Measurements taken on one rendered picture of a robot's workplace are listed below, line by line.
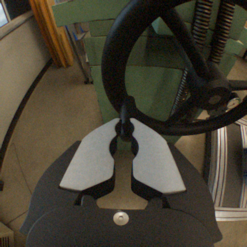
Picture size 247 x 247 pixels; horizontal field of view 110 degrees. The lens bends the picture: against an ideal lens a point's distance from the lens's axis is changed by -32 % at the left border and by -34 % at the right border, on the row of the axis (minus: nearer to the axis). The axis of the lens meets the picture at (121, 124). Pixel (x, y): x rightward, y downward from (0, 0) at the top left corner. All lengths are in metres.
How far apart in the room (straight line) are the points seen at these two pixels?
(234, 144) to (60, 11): 1.18
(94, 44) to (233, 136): 1.08
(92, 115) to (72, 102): 0.29
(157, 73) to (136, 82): 0.07
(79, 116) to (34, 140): 0.48
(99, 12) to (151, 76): 0.23
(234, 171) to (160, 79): 0.85
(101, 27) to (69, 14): 0.08
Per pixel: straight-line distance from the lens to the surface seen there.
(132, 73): 0.38
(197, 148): 1.13
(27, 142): 1.32
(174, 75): 0.40
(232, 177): 1.01
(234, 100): 0.50
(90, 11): 0.31
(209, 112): 0.55
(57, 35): 1.69
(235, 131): 1.20
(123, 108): 0.15
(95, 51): 0.35
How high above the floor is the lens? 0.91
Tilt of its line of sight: 60 degrees down
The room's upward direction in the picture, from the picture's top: 2 degrees counter-clockwise
